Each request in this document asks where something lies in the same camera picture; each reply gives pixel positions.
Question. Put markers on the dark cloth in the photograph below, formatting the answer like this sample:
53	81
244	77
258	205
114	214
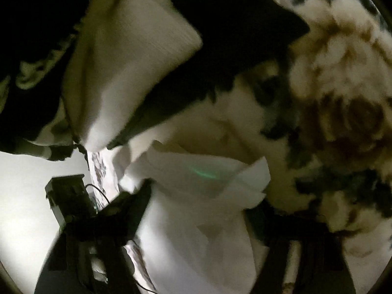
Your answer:
33	36

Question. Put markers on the floral printed blanket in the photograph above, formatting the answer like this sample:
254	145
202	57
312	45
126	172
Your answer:
337	73

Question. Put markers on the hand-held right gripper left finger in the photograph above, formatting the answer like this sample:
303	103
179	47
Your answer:
128	211

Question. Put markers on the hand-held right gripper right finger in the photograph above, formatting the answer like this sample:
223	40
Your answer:
321	251

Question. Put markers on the white knitted garment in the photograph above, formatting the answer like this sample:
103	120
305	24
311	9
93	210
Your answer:
128	67

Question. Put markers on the thin white cloth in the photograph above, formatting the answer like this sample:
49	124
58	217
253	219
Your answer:
196	220

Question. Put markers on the black garment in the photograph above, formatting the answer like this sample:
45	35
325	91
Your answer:
239	36

